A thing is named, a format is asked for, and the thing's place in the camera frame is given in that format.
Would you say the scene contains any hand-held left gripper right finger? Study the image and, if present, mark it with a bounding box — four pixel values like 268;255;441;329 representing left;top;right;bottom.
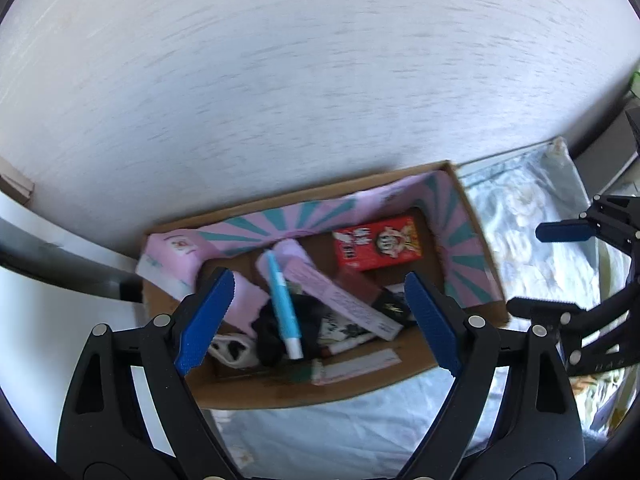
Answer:
395;271;586;480

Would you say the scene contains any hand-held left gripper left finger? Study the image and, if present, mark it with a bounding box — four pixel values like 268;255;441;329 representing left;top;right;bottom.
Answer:
56;267;261;480

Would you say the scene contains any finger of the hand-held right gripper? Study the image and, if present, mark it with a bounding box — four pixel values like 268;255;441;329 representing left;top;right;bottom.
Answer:
535;195;640;261
506;285;640;361

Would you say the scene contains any long pink cosmetic box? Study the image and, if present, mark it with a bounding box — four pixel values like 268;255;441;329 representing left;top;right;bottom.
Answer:
285;260;404;342

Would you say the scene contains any red milk carton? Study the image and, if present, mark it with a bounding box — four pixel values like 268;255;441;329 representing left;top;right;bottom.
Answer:
332;216;423;272

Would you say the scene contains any brown cardboard box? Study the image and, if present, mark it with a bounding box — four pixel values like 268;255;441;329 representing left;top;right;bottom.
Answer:
142;160;511;411

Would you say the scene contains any black gold small packet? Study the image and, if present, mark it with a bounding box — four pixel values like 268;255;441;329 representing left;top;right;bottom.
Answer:
379;284;417;327

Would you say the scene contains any white black small toy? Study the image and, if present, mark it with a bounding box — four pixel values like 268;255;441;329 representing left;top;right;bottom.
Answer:
207;332;259;368

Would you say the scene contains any pale blue floral bedsheet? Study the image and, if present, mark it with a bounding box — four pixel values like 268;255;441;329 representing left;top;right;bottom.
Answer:
210;141;640;480

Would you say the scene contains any yellow green floral quilt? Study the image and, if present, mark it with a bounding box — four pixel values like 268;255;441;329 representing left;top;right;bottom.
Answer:
570;370;636;441

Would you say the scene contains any black cloth pouch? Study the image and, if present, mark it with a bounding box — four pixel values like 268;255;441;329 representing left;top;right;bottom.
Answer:
250;294;333;367

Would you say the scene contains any light blue pen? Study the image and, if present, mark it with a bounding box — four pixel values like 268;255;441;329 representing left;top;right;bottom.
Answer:
265;250;305;361

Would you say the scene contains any dark red packet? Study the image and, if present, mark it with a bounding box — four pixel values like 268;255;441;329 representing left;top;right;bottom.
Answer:
334;266;383;307

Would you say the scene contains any white pink flat box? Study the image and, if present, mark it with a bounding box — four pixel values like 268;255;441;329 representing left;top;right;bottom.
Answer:
310;347;402;387

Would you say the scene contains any beige wooden block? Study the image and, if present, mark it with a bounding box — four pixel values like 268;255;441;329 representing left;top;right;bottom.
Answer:
0;156;36;206

